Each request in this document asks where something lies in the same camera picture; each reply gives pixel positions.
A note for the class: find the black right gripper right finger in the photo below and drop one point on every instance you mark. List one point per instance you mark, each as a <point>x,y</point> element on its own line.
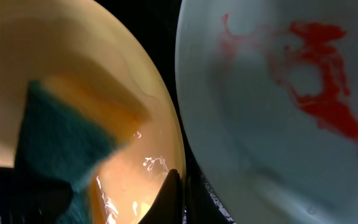
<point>167,207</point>

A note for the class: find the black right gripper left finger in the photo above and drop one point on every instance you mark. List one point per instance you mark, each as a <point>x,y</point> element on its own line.
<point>26,197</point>

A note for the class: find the green and yellow sponge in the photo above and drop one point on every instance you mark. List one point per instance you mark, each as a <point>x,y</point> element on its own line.
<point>70,125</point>

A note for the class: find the yellow plate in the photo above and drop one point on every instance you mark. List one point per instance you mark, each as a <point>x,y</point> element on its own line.
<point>81,38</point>

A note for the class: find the green plate with big stain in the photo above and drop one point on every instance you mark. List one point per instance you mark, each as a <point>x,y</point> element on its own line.
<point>268,94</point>

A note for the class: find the round black tray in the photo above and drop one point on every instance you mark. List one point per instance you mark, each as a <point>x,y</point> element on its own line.
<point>154,24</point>

